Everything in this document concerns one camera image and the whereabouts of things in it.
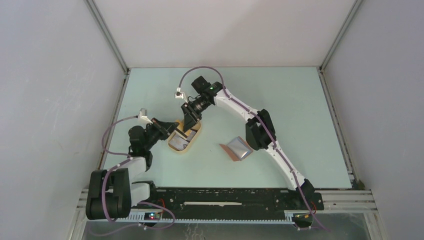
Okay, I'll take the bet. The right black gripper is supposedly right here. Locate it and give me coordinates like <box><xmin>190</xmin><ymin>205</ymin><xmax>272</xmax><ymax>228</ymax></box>
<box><xmin>181</xmin><ymin>97</ymin><xmax>212</xmax><ymax>133</ymax></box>

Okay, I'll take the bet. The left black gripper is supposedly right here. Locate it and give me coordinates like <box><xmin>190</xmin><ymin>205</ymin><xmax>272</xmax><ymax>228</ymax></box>
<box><xmin>143</xmin><ymin>117</ymin><xmax>179</xmax><ymax>151</ymax></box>

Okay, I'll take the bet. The yellow oval tray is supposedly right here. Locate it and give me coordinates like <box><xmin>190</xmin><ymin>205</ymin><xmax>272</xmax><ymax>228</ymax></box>
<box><xmin>167</xmin><ymin>119</ymin><xmax>202</xmax><ymax>154</ymax></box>

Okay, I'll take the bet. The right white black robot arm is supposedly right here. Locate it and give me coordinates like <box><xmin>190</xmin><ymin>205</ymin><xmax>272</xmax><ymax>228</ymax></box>
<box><xmin>175</xmin><ymin>76</ymin><xmax>315</xmax><ymax>209</ymax></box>

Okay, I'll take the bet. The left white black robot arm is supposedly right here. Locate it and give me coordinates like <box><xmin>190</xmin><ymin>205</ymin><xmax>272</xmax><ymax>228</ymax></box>
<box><xmin>85</xmin><ymin>118</ymin><xmax>179</xmax><ymax>222</ymax></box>

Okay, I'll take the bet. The credit card stack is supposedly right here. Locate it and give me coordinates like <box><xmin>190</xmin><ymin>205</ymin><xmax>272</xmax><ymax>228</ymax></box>
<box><xmin>168</xmin><ymin>130</ymin><xmax>197</xmax><ymax>152</ymax></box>

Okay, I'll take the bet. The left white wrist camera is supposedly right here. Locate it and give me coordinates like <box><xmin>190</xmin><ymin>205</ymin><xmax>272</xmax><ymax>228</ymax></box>
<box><xmin>137</xmin><ymin>108</ymin><xmax>153</xmax><ymax>124</ymax></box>

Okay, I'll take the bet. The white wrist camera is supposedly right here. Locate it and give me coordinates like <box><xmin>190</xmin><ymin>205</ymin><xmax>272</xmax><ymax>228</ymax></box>
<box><xmin>137</xmin><ymin>108</ymin><xmax>153</xmax><ymax>124</ymax></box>
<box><xmin>174</xmin><ymin>91</ymin><xmax>189</xmax><ymax>103</ymax></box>

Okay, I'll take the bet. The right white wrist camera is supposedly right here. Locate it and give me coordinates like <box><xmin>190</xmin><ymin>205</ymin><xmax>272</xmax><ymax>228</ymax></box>
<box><xmin>174</xmin><ymin>91</ymin><xmax>189</xmax><ymax>103</ymax></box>

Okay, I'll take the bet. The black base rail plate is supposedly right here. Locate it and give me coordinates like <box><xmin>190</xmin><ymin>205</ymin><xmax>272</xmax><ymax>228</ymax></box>
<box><xmin>147</xmin><ymin>187</ymin><xmax>325</xmax><ymax>221</ymax></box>

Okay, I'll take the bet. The aluminium frame rail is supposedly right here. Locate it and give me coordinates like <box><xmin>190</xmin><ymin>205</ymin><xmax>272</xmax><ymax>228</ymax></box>
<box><xmin>76</xmin><ymin>188</ymin><xmax>379</xmax><ymax>225</ymax></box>

